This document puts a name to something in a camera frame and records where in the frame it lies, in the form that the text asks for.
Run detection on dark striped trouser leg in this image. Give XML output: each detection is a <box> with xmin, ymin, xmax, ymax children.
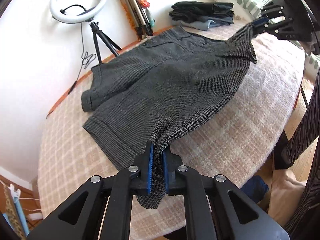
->
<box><xmin>273</xmin><ymin>67</ymin><xmax>320</xmax><ymax>240</ymax></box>

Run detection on light blue folded garment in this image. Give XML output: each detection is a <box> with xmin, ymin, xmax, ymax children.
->
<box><xmin>175</xmin><ymin>20</ymin><xmax>226</xmax><ymax>31</ymax></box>

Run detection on black mini tripod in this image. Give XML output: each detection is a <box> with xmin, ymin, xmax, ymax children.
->
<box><xmin>89</xmin><ymin>21</ymin><xmax>122</xmax><ymax>64</ymax></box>

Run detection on white ring light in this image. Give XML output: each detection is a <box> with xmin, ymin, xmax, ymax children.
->
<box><xmin>49</xmin><ymin>0</ymin><xmax>107</xmax><ymax>24</ymax></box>

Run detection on stack of folded dark clothes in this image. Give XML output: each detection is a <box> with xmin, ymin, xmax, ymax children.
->
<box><xmin>169</xmin><ymin>2</ymin><xmax>234</xmax><ymax>25</ymax></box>

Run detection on folded silver tripod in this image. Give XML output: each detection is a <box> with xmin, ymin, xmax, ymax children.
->
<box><xmin>119</xmin><ymin>0</ymin><xmax>154</xmax><ymax>41</ymax></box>

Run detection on grey houndstooth shorts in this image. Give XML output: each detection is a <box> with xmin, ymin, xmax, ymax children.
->
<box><xmin>81</xmin><ymin>24</ymin><xmax>257</xmax><ymax>209</ymax></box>

